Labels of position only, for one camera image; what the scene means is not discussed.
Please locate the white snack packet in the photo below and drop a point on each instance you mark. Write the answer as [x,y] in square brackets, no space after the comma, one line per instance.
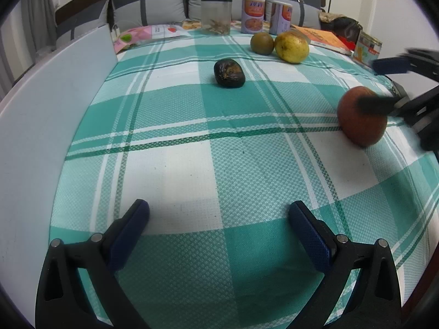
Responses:
[168,31]

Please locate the yellow pear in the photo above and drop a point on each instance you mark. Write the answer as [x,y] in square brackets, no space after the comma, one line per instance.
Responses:
[291,48]

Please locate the grey curtain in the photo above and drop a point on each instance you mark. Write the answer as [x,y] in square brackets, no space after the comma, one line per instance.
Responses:
[32,17]

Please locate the orange book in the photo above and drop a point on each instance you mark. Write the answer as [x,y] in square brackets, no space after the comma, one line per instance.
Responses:
[325,39]

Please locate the short printed tin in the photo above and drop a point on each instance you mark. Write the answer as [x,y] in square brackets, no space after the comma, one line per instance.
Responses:
[367,49]

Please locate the clear jar with black lid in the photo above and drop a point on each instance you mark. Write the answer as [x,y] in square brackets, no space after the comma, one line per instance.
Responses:
[216,15]

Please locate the white foam box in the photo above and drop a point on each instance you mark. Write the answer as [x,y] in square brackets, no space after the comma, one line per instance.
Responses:
[41,144]

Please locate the brown kiwi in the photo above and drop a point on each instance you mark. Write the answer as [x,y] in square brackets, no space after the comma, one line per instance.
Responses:
[261,44]

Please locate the black bag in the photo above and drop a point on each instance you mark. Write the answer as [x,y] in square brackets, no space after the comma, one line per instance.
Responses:
[343,25]

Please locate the green checked tablecloth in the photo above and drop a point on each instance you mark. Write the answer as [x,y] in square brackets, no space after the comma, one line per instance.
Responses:
[240,164]

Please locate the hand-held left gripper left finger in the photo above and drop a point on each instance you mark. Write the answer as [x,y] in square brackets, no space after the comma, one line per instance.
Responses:
[128,237]

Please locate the red apple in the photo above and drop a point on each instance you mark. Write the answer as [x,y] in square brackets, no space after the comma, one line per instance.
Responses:
[360,128]

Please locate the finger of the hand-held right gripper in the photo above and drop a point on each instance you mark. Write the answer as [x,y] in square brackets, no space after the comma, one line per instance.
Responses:
[377,104]
[391,65]

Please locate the pink snack packet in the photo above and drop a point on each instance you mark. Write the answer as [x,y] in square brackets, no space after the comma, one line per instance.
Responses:
[133,37]

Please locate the white power strip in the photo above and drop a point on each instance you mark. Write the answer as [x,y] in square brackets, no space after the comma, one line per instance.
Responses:
[115,33]

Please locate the dark passion fruit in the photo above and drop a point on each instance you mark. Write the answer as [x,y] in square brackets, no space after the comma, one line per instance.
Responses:
[229,73]

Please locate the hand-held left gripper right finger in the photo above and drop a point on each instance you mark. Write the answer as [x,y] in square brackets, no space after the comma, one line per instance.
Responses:
[312,238]

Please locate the printed food can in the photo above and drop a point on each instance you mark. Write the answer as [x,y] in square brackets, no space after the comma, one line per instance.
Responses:
[253,15]
[280,17]

